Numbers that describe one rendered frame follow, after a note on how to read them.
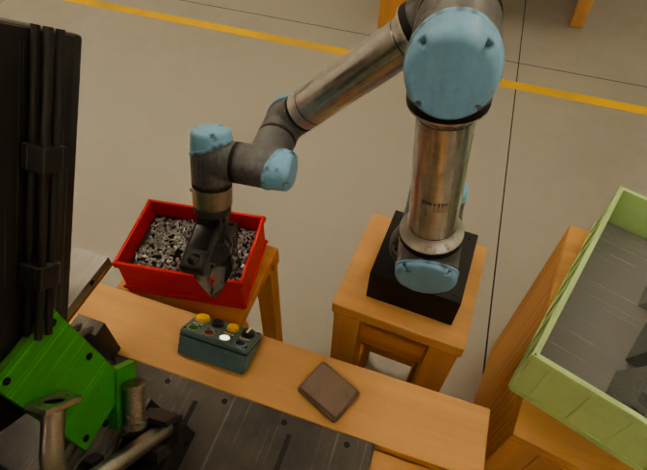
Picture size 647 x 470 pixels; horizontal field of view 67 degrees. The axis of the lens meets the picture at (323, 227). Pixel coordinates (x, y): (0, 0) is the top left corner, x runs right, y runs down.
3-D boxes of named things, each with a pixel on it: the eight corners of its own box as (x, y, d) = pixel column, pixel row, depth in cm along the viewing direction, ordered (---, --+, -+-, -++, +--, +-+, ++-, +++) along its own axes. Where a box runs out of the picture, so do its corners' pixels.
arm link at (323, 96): (478, -75, 67) (258, 96, 99) (474, -43, 60) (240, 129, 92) (518, -8, 73) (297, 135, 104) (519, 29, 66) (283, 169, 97)
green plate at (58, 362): (92, 371, 83) (10, 298, 68) (130, 381, 80) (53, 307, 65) (47, 438, 76) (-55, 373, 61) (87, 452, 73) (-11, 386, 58)
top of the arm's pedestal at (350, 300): (372, 221, 139) (373, 211, 136) (483, 256, 132) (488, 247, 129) (330, 311, 119) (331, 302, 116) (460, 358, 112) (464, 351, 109)
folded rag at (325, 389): (296, 390, 97) (296, 384, 95) (323, 362, 101) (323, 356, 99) (333, 425, 93) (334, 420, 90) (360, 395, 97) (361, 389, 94)
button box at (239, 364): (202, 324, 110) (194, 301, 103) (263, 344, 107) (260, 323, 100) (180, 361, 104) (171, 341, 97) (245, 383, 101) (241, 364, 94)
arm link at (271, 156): (303, 129, 88) (245, 119, 90) (286, 170, 81) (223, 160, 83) (304, 162, 94) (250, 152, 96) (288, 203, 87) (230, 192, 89)
